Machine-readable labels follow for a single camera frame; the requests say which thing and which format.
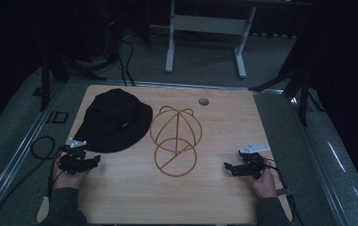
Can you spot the black rectangular floor frame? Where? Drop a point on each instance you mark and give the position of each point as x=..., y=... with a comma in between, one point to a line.
x=54, y=117

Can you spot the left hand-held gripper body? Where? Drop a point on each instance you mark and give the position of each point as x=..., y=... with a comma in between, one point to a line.
x=72, y=160

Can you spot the black bucket hat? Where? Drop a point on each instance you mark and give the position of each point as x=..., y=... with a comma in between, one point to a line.
x=112, y=121

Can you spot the person's left hand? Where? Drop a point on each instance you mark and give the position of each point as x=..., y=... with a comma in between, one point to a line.
x=67, y=181

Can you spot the person's right hand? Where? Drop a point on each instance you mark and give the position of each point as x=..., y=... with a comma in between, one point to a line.
x=265, y=186

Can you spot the black metal stand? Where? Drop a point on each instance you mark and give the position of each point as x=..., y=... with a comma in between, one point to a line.
x=45, y=84
x=304, y=100

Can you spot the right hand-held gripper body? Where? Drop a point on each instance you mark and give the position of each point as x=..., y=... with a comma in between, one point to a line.
x=253, y=164

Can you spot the white desk frame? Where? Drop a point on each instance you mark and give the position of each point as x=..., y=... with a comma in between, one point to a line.
x=210, y=24

